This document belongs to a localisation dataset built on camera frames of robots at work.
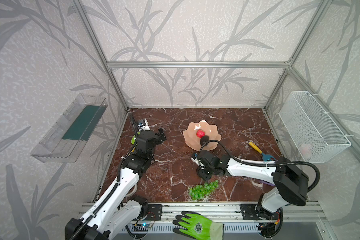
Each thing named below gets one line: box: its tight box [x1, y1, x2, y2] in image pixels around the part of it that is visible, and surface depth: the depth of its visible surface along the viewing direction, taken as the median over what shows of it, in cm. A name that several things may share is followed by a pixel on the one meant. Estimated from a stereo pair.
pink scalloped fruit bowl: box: [183, 120, 222, 152], surface depth 104 cm
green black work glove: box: [172, 210, 225, 240], surface depth 70 cm
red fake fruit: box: [196, 129, 206, 138], surface depth 102 cm
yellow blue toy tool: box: [248, 141, 277, 162], surface depth 96 cm
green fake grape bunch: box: [189, 179, 219, 200], surface depth 79 cm
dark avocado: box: [200, 135, 210, 147], surface depth 103 cm
